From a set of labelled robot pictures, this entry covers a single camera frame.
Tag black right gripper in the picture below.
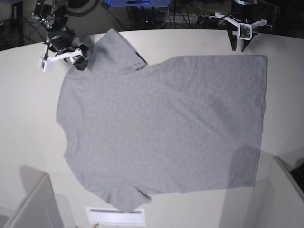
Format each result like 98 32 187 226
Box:
47 30 90 71

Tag grey T-shirt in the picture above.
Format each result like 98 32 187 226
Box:
57 30 268 212

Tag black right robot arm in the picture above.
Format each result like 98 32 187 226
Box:
32 0 89 72

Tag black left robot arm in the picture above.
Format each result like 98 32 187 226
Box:
227 0 255 52

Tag blue box under table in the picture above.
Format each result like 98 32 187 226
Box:
105 0 171 7

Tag white side desk right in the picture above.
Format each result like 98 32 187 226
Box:
274 150 304 201

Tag black keyboard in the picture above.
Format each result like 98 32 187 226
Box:
290 163 304 199

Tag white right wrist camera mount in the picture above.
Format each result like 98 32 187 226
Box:
38 48 83 72

